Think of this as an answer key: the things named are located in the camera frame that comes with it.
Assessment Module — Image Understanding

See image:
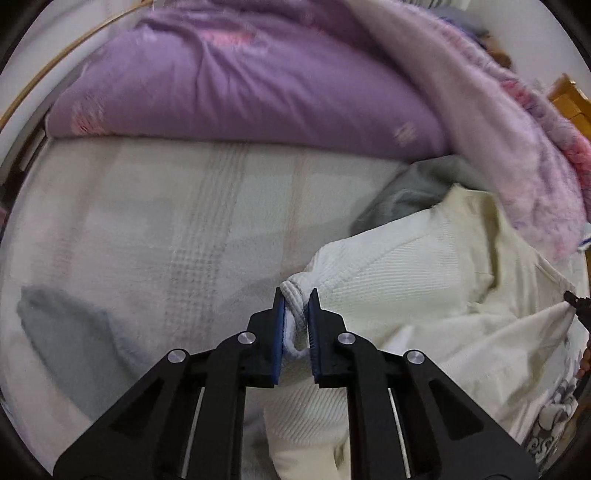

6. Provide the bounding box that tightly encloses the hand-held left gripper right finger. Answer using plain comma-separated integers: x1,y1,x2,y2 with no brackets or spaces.
307,288,539,480

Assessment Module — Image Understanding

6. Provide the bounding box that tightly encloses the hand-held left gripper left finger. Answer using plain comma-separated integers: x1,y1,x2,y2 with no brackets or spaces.
53,287,285,480

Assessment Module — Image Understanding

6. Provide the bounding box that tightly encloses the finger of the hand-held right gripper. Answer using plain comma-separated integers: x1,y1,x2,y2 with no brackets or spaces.
564,290,591,334

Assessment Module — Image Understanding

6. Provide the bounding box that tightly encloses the cream ribbed knit garment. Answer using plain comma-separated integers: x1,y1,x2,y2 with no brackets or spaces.
262,182,583,480

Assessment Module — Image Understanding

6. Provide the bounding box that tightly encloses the purple printed white cloth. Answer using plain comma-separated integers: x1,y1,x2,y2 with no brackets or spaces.
524,355,581,468

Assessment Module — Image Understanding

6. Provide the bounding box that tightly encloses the white checkered bed blanket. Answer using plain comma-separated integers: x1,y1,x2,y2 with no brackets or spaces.
0,135,419,480

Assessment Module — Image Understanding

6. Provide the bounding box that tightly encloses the grey cloth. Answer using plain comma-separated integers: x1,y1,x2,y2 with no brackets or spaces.
348,154,491,237

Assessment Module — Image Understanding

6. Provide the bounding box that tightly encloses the wooden furniture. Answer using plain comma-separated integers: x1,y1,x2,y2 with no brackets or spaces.
547,73,591,121

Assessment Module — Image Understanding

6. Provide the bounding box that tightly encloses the pink fluffy blanket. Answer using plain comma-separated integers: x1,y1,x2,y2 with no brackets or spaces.
344,0,591,265

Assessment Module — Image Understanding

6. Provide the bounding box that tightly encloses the purple floral quilt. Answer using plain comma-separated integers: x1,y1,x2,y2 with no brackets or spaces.
45,4,455,163

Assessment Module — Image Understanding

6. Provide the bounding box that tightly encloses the wooden bed frame edge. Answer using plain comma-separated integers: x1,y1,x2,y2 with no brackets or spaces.
0,0,155,132

